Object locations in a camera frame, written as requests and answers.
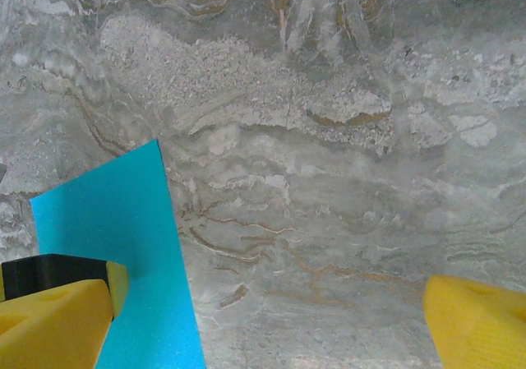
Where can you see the blue paper sheet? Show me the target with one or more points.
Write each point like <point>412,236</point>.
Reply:
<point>123,221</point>

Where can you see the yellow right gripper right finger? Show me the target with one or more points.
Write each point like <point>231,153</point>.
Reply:
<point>481,328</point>

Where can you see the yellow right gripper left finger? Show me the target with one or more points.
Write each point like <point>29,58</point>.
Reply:
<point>49,328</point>

